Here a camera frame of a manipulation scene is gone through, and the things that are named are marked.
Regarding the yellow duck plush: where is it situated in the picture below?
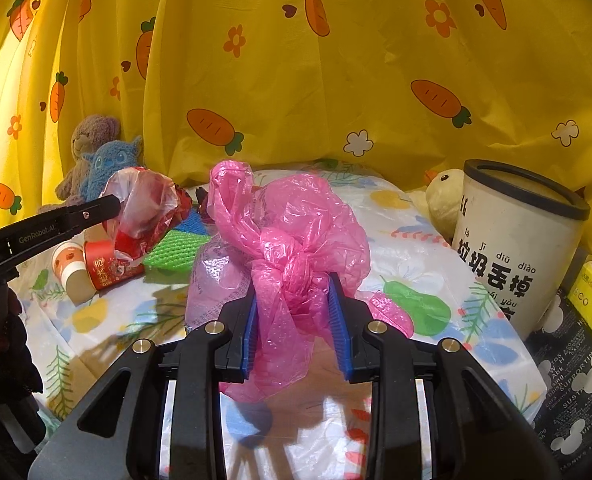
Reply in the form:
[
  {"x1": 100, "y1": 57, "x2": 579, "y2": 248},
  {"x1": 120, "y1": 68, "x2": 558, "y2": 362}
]
[{"x1": 407, "y1": 169, "x2": 464, "y2": 242}]

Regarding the floral plastic bed cover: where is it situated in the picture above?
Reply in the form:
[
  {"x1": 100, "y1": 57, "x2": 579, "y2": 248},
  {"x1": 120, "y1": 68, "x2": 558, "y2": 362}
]
[{"x1": 14, "y1": 159, "x2": 546, "y2": 479}]

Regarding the orange white paper cup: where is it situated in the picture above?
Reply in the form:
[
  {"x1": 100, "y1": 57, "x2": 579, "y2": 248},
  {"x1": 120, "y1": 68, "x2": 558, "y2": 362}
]
[{"x1": 52, "y1": 242, "x2": 96, "y2": 306}]

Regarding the white cylindrical trash bin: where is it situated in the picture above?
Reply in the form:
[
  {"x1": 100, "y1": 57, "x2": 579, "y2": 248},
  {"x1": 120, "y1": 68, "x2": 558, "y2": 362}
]
[{"x1": 452, "y1": 159, "x2": 590, "y2": 339}]

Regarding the red white plastic bag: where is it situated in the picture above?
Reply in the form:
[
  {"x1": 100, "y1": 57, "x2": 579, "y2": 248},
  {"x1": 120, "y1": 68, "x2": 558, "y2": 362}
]
[{"x1": 100, "y1": 167, "x2": 192, "y2": 266}]

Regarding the large pink plastic bag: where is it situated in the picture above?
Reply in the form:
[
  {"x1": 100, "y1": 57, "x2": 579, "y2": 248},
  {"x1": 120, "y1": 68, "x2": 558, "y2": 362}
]
[{"x1": 184, "y1": 159, "x2": 415, "y2": 404}]

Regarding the blue fuzzy monster plush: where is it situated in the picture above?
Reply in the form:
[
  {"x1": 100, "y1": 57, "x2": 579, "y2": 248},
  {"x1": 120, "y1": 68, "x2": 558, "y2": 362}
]
[{"x1": 80, "y1": 136, "x2": 143, "y2": 202}]

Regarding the purple teddy bear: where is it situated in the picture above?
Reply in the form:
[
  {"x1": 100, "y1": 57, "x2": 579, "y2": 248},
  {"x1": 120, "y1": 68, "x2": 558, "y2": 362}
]
[{"x1": 37, "y1": 114, "x2": 122, "y2": 214}]

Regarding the yellow carrot print curtain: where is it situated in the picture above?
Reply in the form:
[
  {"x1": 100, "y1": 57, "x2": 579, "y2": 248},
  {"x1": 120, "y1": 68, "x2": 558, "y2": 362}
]
[{"x1": 0, "y1": 0, "x2": 592, "y2": 253}]

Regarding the black mickey print box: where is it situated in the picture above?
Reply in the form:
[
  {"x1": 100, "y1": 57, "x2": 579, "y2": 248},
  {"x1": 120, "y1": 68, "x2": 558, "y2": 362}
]
[{"x1": 522, "y1": 284, "x2": 592, "y2": 470}]

